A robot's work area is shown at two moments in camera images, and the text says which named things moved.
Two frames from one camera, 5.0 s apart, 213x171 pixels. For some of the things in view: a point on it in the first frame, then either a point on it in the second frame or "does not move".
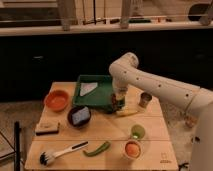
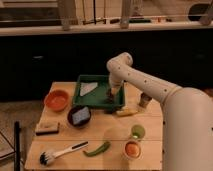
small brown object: [116, 103] → [110, 98]
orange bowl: [57, 100] does not move
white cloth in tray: [87, 87] does not move
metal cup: [145, 98] does not move
